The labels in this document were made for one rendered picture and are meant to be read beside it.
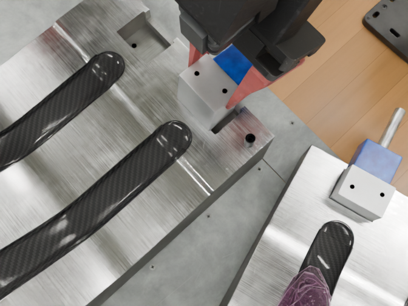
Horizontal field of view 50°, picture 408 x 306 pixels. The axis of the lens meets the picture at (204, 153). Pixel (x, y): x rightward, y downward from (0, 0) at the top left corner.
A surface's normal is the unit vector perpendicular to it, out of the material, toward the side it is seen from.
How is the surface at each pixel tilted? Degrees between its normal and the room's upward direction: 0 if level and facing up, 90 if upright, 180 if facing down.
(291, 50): 33
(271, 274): 28
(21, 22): 0
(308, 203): 0
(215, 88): 5
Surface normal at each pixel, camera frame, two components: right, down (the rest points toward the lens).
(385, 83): 0.00, -0.25
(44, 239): 0.41, -0.43
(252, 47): -0.59, 0.42
